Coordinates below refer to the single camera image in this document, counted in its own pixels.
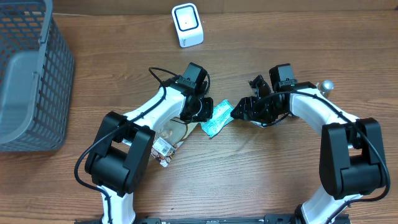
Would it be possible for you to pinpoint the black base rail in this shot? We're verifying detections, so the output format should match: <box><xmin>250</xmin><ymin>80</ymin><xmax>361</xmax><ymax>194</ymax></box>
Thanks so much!
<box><xmin>74</xmin><ymin>213</ymin><xmax>352</xmax><ymax>224</ymax></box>

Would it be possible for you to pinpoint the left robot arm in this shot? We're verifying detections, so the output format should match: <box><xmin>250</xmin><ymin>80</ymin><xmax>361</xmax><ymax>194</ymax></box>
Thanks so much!
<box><xmin>76</xmin><ymin>62</ymin><xmax>213</xmax><ymax>223</ymax></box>

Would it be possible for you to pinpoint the yellow juice bottle silver cap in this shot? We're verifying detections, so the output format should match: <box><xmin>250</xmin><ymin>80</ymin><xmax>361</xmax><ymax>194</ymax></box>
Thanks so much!
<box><xmin>316</xmin><ymin>80</ymin><xmax>335</xmax><ymax>98</ymax></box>

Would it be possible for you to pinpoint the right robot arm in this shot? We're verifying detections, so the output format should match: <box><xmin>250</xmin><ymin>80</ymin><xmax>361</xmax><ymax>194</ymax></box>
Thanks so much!
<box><xmin>231</xmin><ymin>63</ymin><xmax>391</xmax><ymax>224</ymax></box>

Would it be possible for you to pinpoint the white barcode scanner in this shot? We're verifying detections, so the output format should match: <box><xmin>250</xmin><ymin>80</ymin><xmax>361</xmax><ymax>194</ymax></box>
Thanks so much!
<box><xmin>171</xmin><ymin>2</ymin><xmax>204</xmax><ymax>48</ymax></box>

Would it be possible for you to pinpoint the grey plastic mesh basket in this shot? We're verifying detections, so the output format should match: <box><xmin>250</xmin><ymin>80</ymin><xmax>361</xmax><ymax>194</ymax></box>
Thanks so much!
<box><xmin>1</xmin><ymin>0</ymin><xmax>75</xmax><ymax>152</ymax></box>

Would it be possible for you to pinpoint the brown white snack packet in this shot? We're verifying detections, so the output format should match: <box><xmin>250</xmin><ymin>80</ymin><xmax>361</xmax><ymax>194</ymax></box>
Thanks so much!
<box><xmin>151</xmin><ymin>117</ymin><xmax>198</xmax><ymax>167</ymax></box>

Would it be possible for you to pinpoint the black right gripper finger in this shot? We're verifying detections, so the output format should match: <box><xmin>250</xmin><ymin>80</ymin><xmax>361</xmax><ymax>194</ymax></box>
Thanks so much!
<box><xmin>249</xmin><ymin>75</ymin><xmax>263</xmax><ymax>93</ymax></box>
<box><xmin>230</xmin><ymin>102</ymin><xmax>245</xmax><ymax>119</ymax></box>

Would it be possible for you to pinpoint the teal white snack packet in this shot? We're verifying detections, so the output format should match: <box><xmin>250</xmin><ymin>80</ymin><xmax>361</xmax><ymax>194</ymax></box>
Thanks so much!
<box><xmin>200</xmin><ymin>100</ymin><xmax>234</xmax><ymax>138</ymax></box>

